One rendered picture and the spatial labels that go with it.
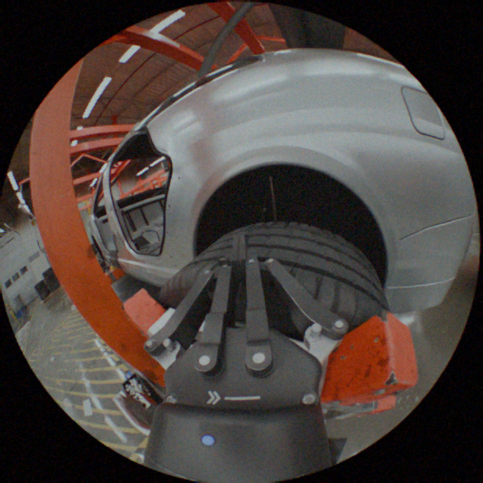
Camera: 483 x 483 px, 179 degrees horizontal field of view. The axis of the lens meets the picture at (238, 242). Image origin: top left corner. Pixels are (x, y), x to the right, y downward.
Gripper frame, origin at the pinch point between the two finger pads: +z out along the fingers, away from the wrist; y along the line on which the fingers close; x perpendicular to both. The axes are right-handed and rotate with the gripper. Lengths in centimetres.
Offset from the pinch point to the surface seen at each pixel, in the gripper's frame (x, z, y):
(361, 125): 20.3, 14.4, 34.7
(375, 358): -4.0, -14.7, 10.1
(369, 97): 29, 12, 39
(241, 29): 203, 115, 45
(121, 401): -18.9, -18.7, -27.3
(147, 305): -9.7, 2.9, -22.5
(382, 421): -118, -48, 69
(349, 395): -6.3, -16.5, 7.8
